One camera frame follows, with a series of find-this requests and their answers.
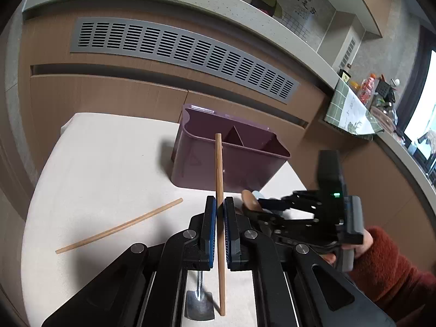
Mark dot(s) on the green checked towel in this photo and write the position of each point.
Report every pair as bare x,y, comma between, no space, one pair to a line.
347,113

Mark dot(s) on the wooden spoon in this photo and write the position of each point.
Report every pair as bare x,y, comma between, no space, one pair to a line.
250,201

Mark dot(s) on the orange snack bag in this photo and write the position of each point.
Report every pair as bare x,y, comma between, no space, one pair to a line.
366,89

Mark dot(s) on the black knife block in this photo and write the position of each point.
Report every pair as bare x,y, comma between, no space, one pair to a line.
386,89

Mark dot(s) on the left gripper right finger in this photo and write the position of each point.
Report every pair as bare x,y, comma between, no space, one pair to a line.
250,250

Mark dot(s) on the wooden chopstick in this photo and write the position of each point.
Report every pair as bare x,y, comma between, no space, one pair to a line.
220,223
119,228

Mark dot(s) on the person right hand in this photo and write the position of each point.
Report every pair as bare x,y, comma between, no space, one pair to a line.
358,250

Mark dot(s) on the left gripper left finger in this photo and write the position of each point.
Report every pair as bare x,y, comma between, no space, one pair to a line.
184,254

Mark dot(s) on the grey ventilation grille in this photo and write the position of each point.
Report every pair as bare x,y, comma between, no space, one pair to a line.
179,47

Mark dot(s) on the red sleeved forearm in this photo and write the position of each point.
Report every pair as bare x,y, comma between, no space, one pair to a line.
390,280

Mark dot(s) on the purple utensil caddy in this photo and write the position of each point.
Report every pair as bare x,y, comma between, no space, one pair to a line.
251,153

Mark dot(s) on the white tablecloth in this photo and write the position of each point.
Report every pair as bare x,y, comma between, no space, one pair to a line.
104,170

